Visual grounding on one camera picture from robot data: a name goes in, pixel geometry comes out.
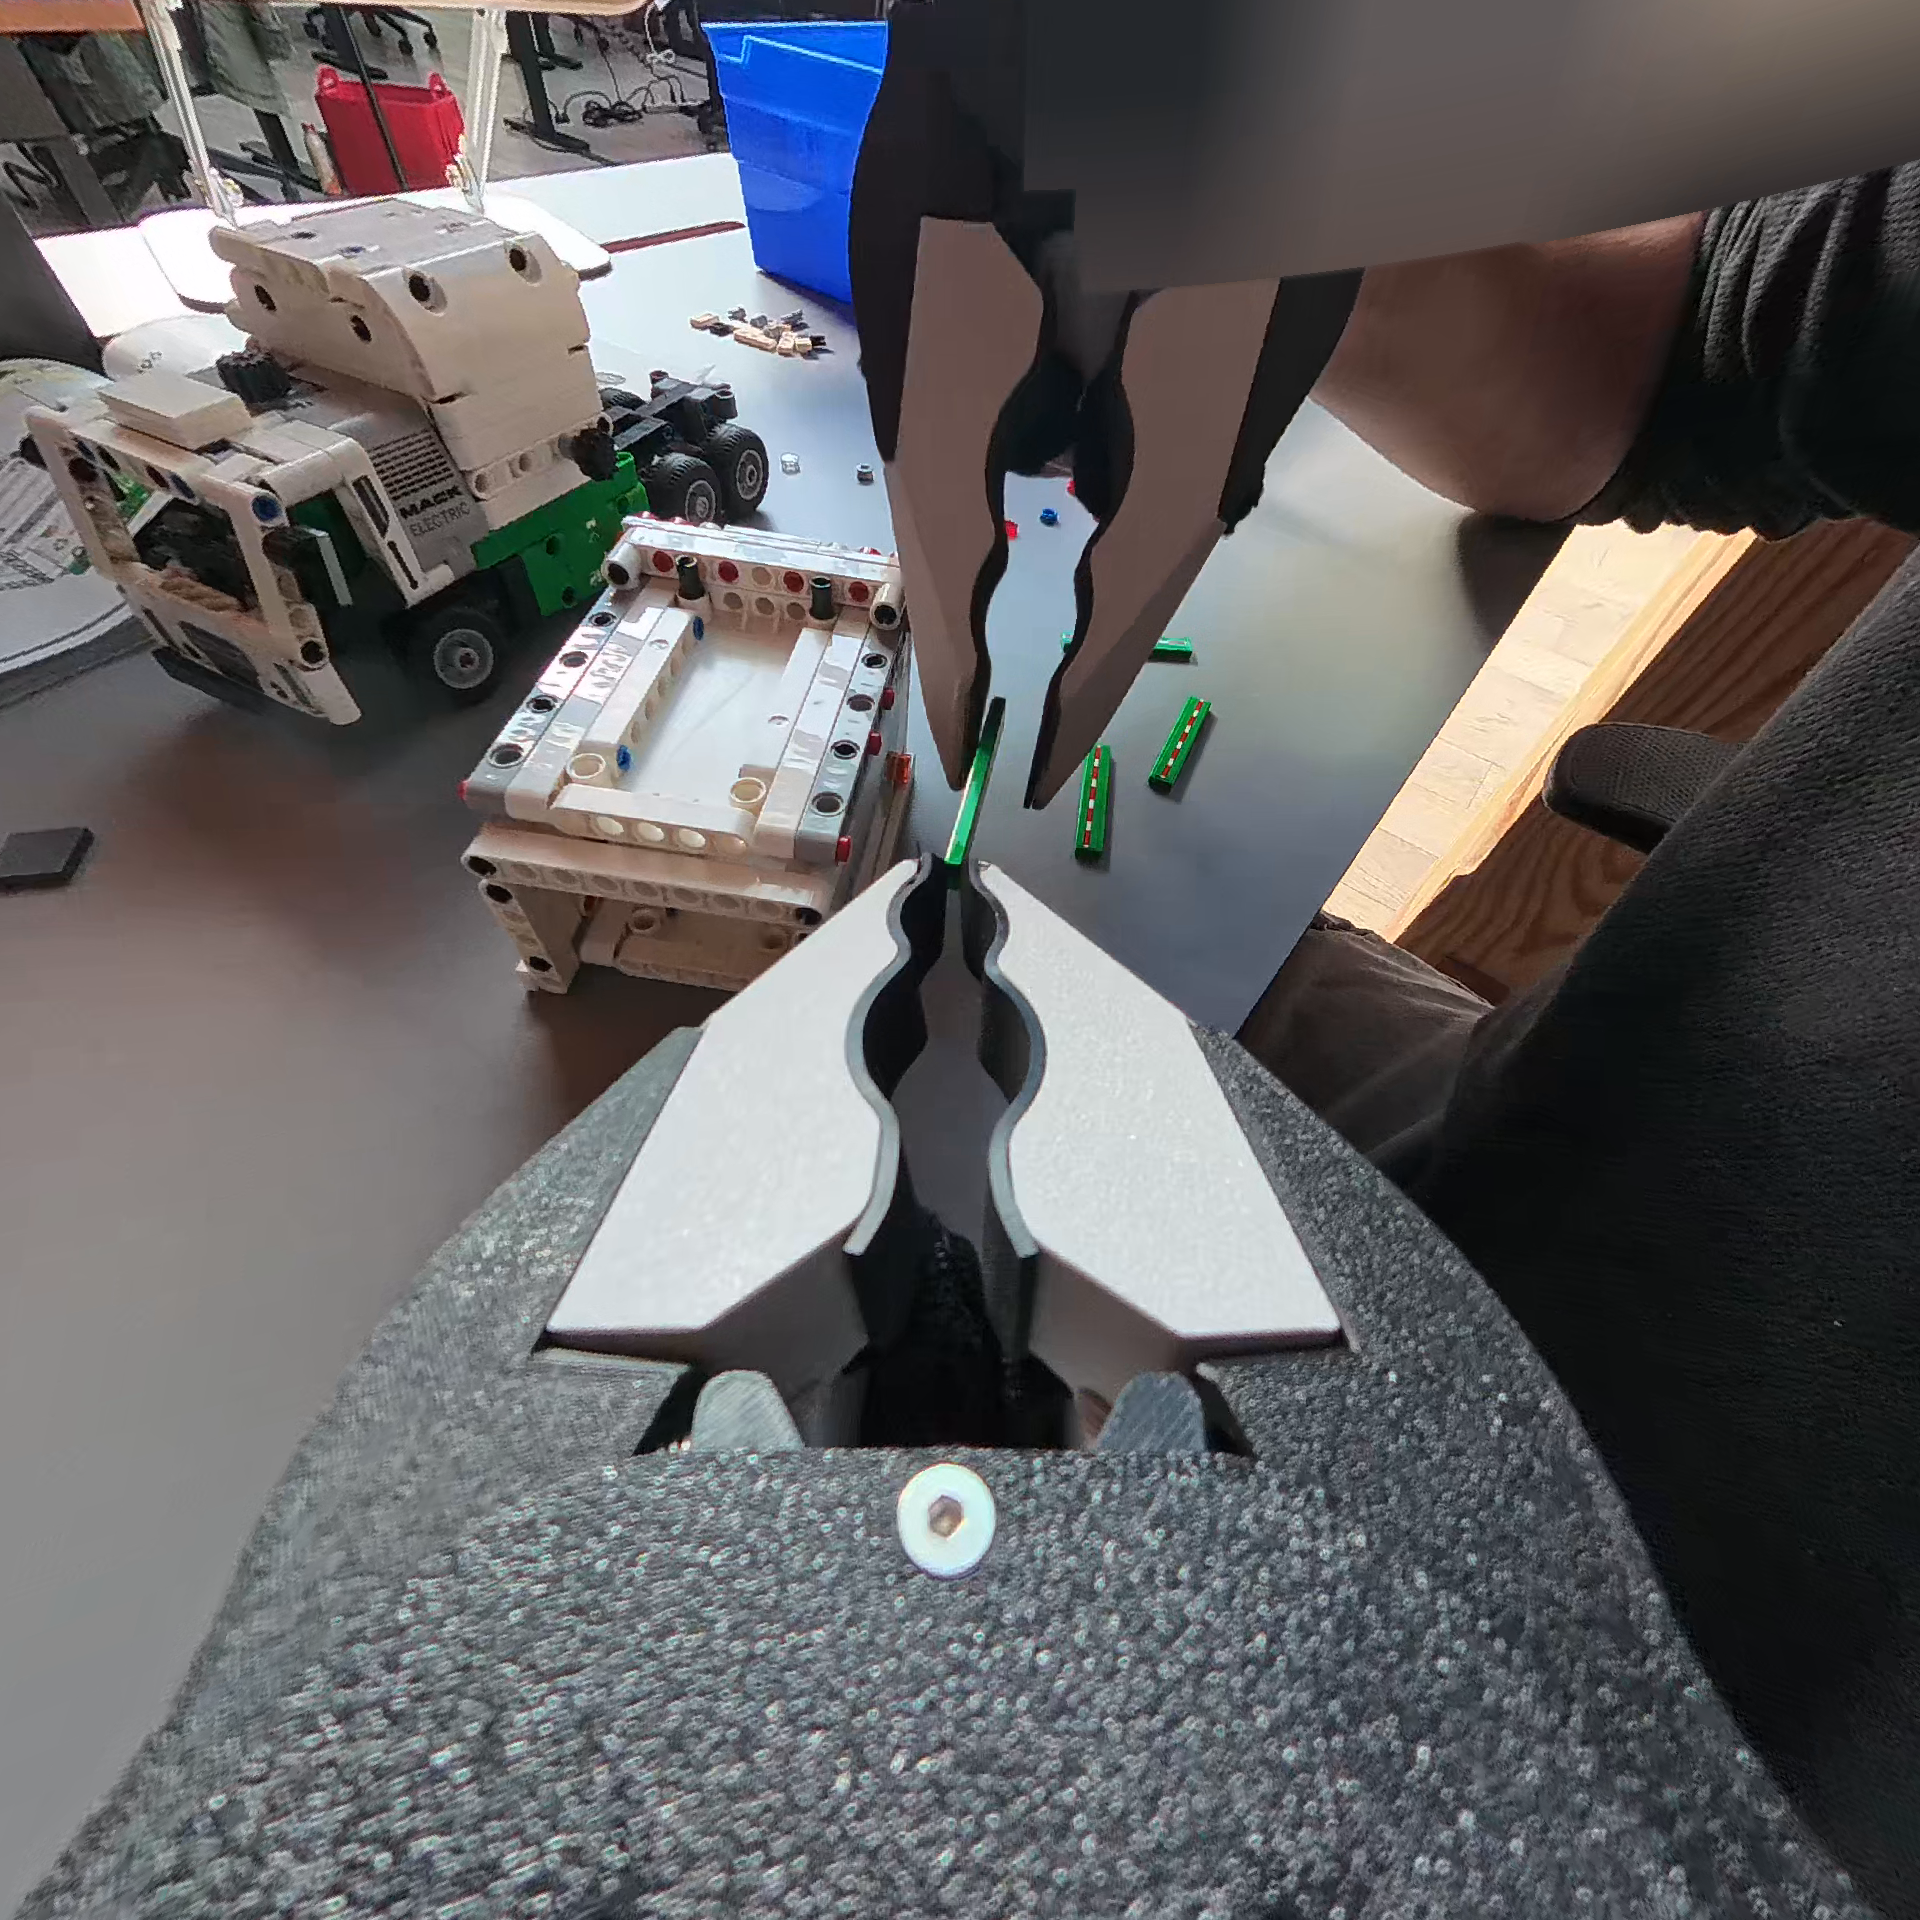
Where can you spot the scattered red blue lego pins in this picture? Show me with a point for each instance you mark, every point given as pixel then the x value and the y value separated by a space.
pixel 1052 517

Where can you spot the person's right forearm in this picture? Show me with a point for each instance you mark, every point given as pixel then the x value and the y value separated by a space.
pixel 1503 375

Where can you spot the pile of small lego pieces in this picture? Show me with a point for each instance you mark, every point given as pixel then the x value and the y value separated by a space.
pixel 779 336

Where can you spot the white green lego truck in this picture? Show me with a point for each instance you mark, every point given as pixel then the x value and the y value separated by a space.
pixel 422 495

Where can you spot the white lego container body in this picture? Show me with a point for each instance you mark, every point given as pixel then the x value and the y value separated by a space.
pixel 706 706

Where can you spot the black chair armrest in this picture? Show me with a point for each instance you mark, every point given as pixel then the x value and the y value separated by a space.
pixel 1635 782

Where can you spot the red storage bin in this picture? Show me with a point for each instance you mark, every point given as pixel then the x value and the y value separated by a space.
pixel 384 137

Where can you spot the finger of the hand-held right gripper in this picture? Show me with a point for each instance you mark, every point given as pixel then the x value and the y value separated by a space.
pixel 945 448
pixel 1169 481

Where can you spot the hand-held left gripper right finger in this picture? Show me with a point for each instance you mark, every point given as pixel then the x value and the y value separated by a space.
pixel 1153 1202

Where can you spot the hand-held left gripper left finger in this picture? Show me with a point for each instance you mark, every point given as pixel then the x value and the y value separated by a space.
pixel 734 1186

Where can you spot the blue storage bin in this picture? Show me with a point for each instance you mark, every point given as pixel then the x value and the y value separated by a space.
pixel 797 151

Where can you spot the lego instruction booklet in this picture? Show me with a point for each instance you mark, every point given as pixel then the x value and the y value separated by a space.
pixel 46 583

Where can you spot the person's grey trousers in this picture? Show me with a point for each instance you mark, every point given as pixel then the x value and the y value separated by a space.
pixel 1353 1036

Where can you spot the dark grey square tile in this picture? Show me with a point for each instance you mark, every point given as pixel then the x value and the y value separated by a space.
pixel 46 860

